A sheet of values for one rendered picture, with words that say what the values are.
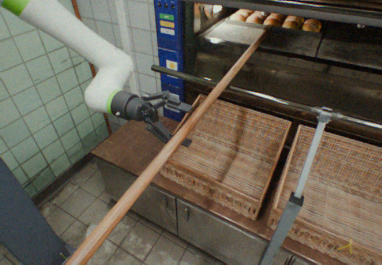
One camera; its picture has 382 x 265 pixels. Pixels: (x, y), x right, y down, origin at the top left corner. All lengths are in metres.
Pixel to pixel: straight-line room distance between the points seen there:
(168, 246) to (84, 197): 0.78
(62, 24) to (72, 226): 1.51
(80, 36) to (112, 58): 0.11
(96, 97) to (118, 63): 0.14
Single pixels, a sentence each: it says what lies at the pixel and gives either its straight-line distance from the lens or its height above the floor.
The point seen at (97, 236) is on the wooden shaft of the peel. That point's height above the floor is 1.20.
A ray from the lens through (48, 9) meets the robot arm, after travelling 0.85.
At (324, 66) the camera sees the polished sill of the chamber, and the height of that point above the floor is 1.17.
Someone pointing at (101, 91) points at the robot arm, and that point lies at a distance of 0.86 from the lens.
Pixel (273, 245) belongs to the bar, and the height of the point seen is 0.64.
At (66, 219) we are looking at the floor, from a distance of 2.09.
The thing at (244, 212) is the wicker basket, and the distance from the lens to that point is 1.24.
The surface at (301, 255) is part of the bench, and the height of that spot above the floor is 0.58.
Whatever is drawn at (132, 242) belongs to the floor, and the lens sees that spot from 1.86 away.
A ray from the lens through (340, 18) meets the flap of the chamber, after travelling 1.04.
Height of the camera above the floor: 1.66
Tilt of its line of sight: 39 degrees down
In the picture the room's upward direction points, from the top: straight up
